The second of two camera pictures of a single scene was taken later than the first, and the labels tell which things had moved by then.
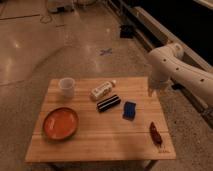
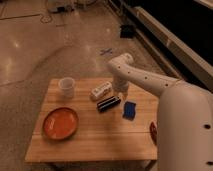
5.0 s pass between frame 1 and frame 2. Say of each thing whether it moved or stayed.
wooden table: stayed
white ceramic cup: stayed
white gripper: moved
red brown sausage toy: stayed
